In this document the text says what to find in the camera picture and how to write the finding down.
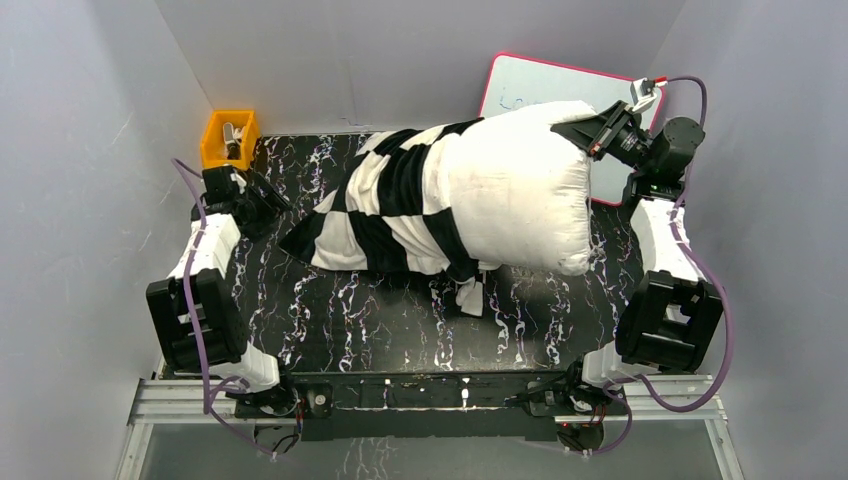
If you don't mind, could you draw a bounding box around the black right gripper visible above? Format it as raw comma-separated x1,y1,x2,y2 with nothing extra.
550,100,654,174

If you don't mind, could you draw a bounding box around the white pillow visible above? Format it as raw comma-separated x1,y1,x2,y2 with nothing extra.
439,101,596,276

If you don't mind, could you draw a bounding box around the black white checkered pillowcase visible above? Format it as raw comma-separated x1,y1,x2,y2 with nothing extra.
279,121,484,317

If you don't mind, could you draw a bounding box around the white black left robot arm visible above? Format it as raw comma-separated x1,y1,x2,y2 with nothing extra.
146,165,299,416

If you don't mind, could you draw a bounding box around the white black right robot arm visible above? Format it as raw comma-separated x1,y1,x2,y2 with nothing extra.
505,101,724,416

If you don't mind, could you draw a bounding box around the white object in bin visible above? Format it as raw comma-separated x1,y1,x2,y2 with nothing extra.
222,122,243,160

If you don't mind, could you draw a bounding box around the yellow plastic bin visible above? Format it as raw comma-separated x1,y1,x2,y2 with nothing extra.
200,110,260,171

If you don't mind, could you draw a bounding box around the pink framed whiteboard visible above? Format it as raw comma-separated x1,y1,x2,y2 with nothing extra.
478,53,665,206

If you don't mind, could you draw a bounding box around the aluminium frame rail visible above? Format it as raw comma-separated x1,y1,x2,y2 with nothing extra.
115,371,744,479

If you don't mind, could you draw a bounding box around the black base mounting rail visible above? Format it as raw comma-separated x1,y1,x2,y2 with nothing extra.
235,370,626,441

